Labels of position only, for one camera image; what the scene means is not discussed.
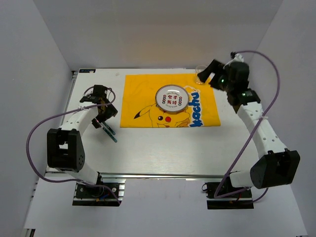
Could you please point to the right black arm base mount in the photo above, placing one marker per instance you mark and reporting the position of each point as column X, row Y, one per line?
column 228, row 198

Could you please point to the yellow printed cloth napkin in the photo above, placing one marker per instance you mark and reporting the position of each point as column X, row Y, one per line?
column 140, row 110

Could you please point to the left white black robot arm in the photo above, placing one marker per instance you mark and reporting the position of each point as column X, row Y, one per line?
column 65, row 151

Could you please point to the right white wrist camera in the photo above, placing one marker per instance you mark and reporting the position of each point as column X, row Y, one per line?
column 236, row 57

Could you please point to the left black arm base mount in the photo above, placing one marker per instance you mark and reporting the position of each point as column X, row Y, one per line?
column 99, row 197

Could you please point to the fork with green patterned handle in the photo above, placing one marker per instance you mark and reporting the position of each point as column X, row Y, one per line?
column 109, row 128

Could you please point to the left black corner label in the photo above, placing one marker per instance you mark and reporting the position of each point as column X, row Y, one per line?
column 89, row 71

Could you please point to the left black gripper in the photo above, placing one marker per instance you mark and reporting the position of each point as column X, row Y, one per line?
column 110, row 111

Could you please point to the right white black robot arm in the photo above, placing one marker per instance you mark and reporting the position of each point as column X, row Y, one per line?
column 277, row 165

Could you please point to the clear drinking glass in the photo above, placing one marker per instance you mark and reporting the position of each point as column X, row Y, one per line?
column 200, row 77

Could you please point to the knife with green patterned handle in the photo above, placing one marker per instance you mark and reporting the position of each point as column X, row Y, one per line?
column 109, row 133

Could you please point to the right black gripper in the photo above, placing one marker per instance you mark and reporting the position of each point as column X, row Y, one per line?
column 215, row 66

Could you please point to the white plate with red characters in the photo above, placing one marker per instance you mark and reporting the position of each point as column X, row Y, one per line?
column 172, row 98

